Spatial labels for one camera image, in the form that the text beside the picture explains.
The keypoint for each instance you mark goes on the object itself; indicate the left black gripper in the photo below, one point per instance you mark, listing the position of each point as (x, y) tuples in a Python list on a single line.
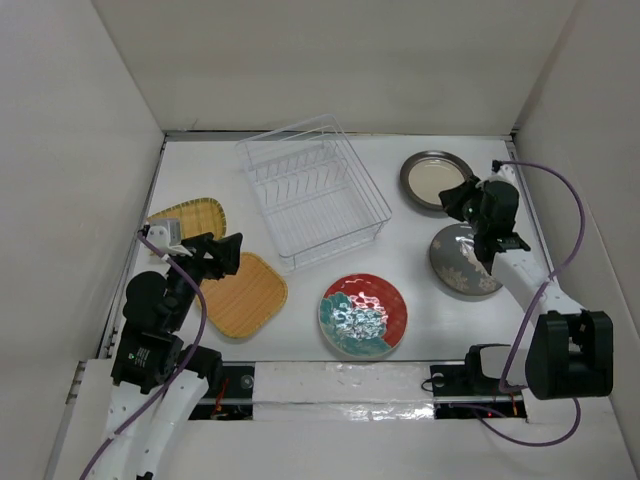
[(224, 253)]

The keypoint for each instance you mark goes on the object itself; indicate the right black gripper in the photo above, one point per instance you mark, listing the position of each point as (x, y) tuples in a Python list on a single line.
[(453, 198)]

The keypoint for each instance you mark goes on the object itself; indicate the brown rimmed cream plate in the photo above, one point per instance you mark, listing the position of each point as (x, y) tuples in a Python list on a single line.
[(425, 174)]

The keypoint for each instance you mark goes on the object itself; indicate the red teal floral plate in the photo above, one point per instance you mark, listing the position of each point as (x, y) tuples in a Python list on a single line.
[(363, 316)]

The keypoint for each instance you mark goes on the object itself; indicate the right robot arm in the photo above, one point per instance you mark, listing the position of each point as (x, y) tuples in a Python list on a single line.
[(571, 350)]

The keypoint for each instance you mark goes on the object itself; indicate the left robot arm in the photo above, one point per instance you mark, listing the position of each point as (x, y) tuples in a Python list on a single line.
[(157, 380)]

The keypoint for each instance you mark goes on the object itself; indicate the square bamboo tray far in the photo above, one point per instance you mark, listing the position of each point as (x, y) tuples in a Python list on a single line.
[(197, 216)]

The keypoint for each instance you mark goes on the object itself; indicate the square bamboo tray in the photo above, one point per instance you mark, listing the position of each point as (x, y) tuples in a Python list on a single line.
[(239, 305), (197, 216)]

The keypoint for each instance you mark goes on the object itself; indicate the grey reindeer pattern plate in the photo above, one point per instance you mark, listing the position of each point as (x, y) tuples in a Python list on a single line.
[(452, 258)]

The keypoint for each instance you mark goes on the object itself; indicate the square bamboo tray near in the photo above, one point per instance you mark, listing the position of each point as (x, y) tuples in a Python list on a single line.
[(239, 305)]

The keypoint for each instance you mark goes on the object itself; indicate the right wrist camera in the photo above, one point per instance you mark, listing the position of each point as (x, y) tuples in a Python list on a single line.
[(502, 171)]

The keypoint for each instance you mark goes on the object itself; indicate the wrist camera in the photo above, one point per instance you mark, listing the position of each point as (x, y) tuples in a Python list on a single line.
[(167, 231), (502, 171)]

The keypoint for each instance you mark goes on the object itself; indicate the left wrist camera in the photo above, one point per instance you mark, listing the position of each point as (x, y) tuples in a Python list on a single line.
[(167, 231)]

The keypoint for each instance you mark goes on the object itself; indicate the white wire dish rack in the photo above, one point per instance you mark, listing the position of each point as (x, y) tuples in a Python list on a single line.
[(316, 196)]

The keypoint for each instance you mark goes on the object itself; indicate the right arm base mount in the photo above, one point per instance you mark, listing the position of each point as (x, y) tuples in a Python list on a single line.
[(463, 391)]

